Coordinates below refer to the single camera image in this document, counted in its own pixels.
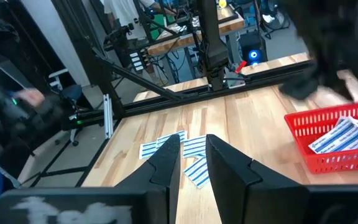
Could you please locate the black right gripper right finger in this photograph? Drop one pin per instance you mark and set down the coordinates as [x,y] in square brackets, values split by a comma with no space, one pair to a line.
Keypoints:
[244,193]

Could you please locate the office chair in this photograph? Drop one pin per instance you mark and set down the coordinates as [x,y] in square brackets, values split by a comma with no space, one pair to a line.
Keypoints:
[71,91]

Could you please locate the person's hand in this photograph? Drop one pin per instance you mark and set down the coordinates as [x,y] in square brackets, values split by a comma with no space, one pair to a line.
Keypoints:
[30,97]

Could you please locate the person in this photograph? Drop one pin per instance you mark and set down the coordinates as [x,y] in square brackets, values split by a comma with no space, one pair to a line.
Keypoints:
[123,11]

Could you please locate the black power strip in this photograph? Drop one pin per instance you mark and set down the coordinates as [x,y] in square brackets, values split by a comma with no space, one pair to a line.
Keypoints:
[137,62]

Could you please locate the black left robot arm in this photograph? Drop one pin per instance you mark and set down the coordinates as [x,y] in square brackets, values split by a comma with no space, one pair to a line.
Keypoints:
[213,46]

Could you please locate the red plastic basket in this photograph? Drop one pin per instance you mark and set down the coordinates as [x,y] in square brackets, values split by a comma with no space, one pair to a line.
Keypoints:
[309,161]

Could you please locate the silver aluminium bracket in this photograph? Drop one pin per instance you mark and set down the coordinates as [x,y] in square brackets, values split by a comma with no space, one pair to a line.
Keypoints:
[108,118]

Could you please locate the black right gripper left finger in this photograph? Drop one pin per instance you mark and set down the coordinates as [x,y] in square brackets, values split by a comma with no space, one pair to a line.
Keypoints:
[154,193]

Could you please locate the wooden table with black frame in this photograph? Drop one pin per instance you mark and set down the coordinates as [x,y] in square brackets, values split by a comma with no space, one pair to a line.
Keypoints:
[197,37]

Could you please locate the red tag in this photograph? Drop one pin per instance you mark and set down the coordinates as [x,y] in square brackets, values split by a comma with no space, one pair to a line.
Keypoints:
[240,67]

